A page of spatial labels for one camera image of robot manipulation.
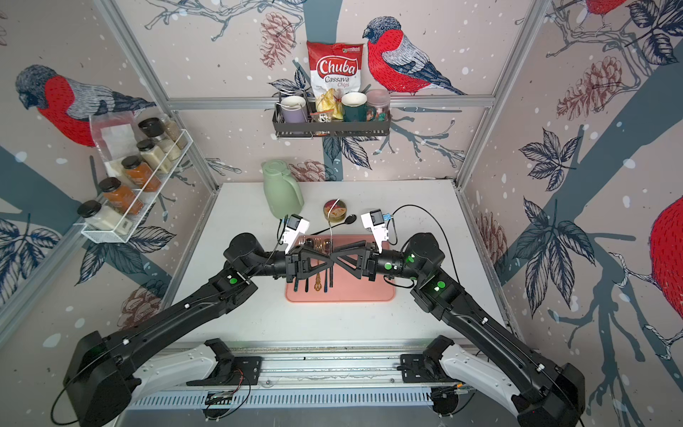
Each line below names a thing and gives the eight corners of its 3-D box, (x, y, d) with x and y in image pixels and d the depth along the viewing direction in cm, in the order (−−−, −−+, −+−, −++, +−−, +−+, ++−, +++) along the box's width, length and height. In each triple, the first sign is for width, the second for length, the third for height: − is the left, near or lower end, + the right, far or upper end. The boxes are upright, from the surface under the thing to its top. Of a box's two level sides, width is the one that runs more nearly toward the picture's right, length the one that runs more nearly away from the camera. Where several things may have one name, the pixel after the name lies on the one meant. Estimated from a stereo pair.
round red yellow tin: (323, 222, 108) (322, 218, 106) (324, 204, 115) (324, 199, 112) (347, 222, 108) (347, 217, 106) (347, 204, 115) (347, 199, 112)
